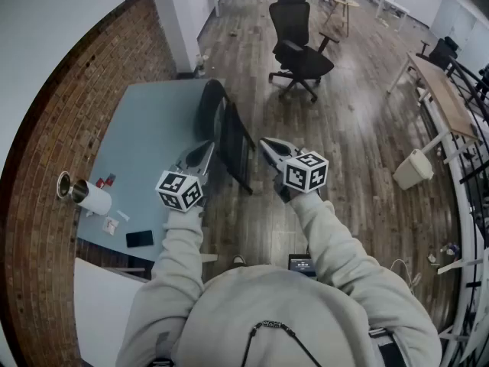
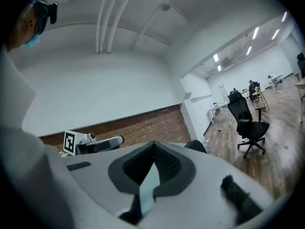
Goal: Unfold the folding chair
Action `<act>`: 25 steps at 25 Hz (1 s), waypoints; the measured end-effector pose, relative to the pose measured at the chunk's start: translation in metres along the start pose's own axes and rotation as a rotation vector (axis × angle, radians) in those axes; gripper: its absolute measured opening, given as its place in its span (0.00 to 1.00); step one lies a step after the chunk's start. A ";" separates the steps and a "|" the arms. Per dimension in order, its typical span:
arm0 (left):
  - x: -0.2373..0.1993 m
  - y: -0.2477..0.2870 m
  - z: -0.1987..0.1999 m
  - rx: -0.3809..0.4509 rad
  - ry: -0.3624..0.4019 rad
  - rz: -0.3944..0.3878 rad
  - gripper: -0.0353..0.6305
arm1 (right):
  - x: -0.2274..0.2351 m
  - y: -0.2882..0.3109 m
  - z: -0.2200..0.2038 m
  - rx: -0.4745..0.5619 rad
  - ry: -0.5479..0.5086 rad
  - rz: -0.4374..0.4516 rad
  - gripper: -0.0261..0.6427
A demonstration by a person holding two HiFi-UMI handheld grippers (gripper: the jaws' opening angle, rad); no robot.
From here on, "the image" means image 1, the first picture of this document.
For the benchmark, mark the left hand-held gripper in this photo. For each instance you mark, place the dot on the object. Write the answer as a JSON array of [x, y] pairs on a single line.
[[177, 189]]

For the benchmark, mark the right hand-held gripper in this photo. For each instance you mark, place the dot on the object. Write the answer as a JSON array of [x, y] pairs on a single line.
[[305, 172]]

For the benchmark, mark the person's left forearm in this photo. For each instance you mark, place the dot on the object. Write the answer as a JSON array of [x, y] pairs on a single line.
[[179, 251]]

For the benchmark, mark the person's right forearm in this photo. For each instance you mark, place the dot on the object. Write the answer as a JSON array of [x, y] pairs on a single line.
[[324, 235]]

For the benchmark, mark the black mesh office chair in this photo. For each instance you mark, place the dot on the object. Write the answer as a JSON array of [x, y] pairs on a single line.
[[298, 57]]

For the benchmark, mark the black office chair with armrests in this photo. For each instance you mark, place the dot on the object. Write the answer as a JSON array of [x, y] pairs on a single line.
[[441, 54]]

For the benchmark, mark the light blue table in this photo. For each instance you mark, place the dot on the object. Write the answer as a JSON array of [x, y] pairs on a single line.
[[145, 128]]

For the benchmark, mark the plastic bottle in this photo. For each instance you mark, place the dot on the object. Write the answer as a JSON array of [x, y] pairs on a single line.
[[200, 67]]

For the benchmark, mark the small red packet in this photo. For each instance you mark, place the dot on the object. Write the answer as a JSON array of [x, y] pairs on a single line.
[[110, 179], [99, 182]]

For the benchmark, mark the white stick packet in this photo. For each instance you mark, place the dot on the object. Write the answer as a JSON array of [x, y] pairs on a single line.
[[123, 215]]

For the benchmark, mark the black smartphone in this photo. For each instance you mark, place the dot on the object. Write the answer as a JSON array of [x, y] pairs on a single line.
[[139, 238]]

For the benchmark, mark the black screen device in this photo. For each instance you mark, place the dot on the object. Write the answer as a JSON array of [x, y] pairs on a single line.
[[302, 264]]

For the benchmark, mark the white packet with red print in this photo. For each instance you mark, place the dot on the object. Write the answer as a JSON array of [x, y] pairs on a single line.
[[110, 226]]

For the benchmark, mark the steel flask lid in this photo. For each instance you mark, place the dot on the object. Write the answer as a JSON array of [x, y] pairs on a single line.
[[63, 185]]

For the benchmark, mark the cream waste bin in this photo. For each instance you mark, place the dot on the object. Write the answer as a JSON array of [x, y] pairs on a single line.
[[412, 170]]

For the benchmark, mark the person's grey hooded torso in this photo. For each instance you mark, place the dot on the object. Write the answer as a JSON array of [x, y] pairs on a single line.
[[267, 300]]

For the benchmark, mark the round wooden side table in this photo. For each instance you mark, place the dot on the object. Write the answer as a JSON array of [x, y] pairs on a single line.
[[353, 3]]

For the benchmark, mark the wooden desk with white legs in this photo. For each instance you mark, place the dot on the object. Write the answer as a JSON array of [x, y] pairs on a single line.
[[443, 94]]

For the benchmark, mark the white panel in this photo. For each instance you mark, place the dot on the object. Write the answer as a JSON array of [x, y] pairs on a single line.
[[103, 312]]

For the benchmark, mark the black metal railing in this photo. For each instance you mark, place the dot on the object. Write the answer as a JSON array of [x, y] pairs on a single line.
[[456, 64]]

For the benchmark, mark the white table frame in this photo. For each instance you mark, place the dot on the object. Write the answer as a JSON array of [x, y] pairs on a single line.
[[458, 265]]

